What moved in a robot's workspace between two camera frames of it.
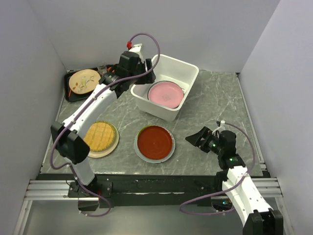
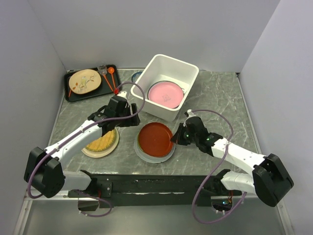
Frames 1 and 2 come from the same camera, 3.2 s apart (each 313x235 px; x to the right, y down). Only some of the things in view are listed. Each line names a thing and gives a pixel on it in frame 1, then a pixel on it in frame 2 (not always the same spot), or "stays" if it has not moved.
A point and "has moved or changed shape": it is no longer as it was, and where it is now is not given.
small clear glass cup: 102,69 stays
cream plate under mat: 104,152 stays
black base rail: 148,189 stays
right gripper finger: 198,139 to 177,137
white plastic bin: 168,69 stays
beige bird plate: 84,81 stays
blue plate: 174,95 has moved or changed shape
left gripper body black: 145,78 to 133,122
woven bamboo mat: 99,136 stays
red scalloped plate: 154,142 stays
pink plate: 166,93 stays
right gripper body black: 213,143 to 187,138
